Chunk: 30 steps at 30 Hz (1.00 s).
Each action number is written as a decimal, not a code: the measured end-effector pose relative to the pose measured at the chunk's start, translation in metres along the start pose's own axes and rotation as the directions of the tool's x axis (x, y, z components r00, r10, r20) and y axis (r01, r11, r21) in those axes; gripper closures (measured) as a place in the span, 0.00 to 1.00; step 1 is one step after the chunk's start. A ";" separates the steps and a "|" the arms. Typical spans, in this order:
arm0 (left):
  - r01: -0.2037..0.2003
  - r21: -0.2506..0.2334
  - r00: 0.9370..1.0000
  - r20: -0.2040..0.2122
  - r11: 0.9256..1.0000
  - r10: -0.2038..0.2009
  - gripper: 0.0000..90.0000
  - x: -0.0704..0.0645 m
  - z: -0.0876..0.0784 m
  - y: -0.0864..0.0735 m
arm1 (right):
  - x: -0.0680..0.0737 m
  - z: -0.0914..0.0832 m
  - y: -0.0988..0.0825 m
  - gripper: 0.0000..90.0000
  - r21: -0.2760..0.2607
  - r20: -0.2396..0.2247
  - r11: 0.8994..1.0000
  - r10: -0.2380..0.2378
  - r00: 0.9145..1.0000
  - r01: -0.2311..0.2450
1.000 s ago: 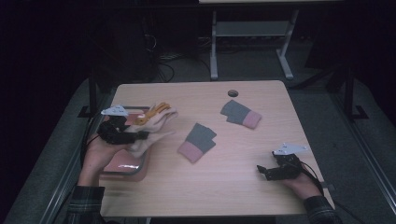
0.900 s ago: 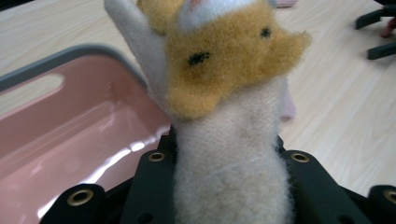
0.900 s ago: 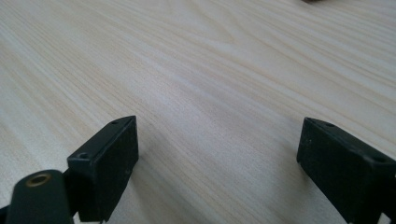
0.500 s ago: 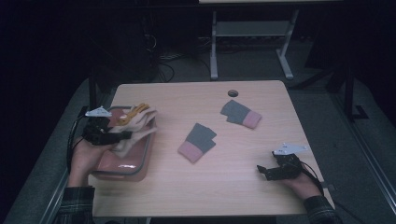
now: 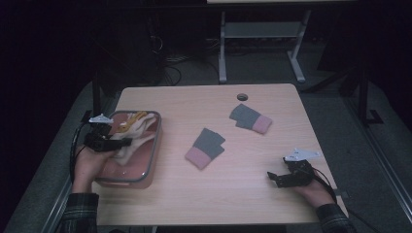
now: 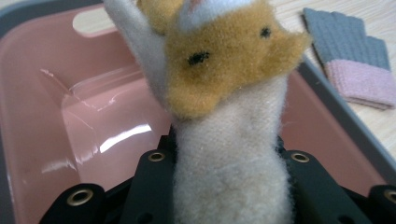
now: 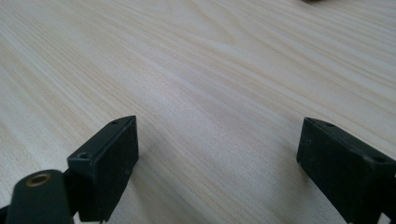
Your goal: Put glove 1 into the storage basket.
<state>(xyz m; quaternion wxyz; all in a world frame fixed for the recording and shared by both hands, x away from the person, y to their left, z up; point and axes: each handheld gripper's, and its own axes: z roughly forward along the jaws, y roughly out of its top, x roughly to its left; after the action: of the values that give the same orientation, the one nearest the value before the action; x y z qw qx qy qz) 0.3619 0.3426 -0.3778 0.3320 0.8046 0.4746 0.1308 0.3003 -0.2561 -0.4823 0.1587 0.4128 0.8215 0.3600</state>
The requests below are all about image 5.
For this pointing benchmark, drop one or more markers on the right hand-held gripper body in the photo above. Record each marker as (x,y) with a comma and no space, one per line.
(298,174)

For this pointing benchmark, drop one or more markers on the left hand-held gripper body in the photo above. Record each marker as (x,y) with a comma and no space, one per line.
(97,139)

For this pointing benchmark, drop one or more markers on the pink basin grey rim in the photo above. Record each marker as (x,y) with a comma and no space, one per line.
(139,161)

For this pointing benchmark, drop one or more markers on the person's right hand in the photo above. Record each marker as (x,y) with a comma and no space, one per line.
(315,192)

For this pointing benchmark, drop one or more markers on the person's left hand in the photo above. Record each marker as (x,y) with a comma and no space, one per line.
(87,168)

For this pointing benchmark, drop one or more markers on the black metal stand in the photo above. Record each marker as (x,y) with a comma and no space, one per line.
(96,93)
(364,97)

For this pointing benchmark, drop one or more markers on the grey glove pink cuff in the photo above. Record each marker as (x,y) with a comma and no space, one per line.
(207,145)
(246,116)

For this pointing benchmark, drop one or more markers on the metal floor rail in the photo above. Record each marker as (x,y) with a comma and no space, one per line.
(382,161)
(61,197)

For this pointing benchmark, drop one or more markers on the grey metal table frame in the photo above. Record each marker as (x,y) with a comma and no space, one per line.
(259,29)

